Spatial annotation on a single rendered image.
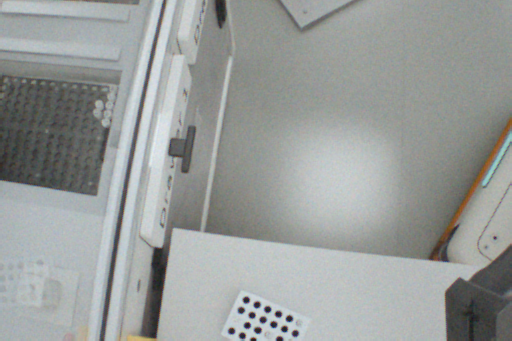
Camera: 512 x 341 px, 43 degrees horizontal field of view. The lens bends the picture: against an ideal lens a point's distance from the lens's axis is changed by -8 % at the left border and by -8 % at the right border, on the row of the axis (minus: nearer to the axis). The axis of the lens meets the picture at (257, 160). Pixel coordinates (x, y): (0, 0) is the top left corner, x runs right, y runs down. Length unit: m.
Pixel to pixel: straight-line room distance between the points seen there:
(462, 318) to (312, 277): 0.55
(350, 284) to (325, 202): 0.82
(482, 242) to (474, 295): 1.09
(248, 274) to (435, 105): 1.09
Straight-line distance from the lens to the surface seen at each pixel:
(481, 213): 1.75
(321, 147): 2.00
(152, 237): 1.03
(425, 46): 2.16
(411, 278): 1.19
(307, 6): 2.13
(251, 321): 1.12
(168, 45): 1.04
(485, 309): 0.63
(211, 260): 1.17
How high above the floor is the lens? 1.92
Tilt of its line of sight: 75 degrees down
